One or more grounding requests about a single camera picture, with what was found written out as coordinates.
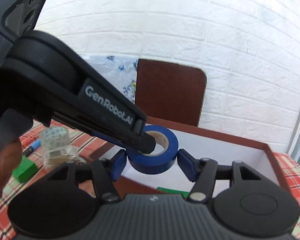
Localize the red-brown cardboard box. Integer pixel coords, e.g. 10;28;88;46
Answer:
89;116;286;198

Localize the blue tape roll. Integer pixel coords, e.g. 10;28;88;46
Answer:
126;125;179;174

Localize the clear patterned tape roll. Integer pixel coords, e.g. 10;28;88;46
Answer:
39;126;80;171

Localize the person's left hand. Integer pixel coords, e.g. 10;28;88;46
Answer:
0;139;23;198

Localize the green block in box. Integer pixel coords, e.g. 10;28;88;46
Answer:
157;187;189;198

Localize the blue black marker pen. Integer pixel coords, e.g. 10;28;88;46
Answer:
23;139;41;157

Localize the floral plastic bag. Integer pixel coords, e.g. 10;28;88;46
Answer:
82;55;139;103

